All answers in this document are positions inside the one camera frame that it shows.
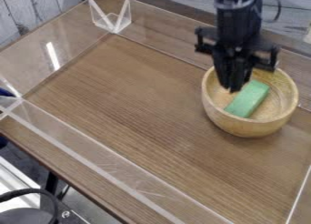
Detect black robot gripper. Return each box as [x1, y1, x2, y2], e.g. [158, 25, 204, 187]
[194, 8, 279, 93]

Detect green rectangular block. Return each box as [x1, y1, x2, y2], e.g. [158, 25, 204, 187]
[223, 80, 269, 118]

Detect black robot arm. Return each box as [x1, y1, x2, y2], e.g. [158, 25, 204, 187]
[194, 0, 281, 93]

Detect brown wooden bowl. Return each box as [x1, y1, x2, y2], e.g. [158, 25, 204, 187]
[200, 67, 299, 137]

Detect clear acrylic tray walls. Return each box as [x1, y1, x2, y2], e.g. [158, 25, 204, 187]
[0, 0, 311, 224]

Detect blue object at left edge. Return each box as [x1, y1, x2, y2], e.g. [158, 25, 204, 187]
[0, 87, 14, 97]

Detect black table leg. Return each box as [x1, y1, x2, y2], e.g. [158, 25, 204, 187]
[45, 172, 60, 195]

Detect black chair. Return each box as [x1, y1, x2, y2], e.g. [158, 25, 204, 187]
[0, 188, 89, 224]

